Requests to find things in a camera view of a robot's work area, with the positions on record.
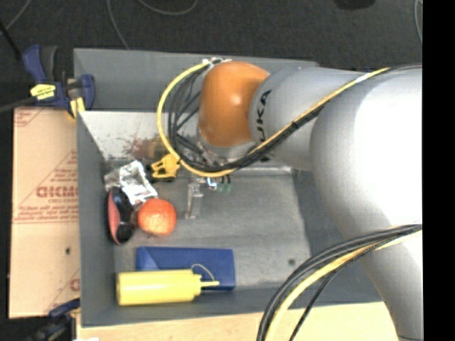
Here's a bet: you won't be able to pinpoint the red and black oval object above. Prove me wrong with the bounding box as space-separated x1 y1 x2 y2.
107 186 137 246

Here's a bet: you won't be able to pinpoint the grey metal bin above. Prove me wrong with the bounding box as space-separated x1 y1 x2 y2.
73 47 392 327

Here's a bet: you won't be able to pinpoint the blue flat box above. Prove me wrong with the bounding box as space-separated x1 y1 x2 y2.
135 246 237 291

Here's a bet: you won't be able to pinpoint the yellow squeeze bottle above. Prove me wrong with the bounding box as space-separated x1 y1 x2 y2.
115 269 221 307

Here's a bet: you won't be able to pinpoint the brown cardboard board red print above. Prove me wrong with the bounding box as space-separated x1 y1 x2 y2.
7 105 81 319

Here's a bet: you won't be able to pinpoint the orange fruit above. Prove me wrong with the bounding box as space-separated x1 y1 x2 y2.
136 197 178 237

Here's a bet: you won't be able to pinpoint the yellow toy vehicle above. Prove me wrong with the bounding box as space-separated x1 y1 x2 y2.
146 153 181 183

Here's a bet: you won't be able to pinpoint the silver foil packet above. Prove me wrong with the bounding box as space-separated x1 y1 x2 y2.
103 160 159 206

